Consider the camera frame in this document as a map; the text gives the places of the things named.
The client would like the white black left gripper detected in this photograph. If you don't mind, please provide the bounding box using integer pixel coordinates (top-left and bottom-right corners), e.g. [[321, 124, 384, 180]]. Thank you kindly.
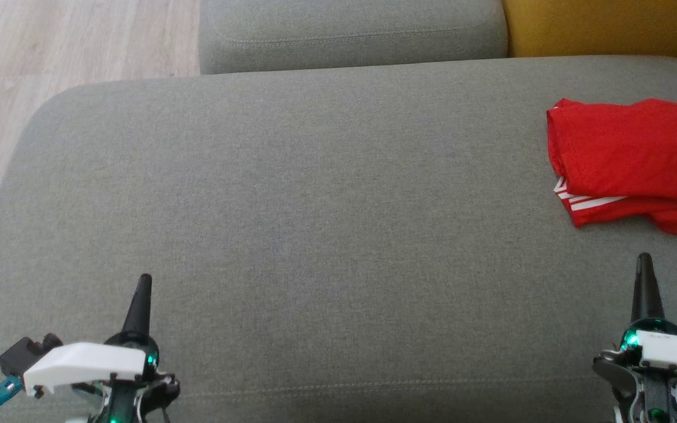
[[23, 274, 182, 423]]

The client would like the red white basketball jersey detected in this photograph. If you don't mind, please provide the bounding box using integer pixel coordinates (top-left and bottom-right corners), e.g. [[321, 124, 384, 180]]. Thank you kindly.
[[546, 98, 677, 213]]

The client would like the large grey sofa seat cushion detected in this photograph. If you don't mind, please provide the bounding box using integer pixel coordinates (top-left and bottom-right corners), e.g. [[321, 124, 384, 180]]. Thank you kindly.
[[0, 55, 677, 423]]

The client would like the wide yellow sofa back cushion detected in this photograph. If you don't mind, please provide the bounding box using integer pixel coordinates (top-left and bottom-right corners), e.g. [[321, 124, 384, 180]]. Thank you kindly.
[[502, 0, 677, 58]]

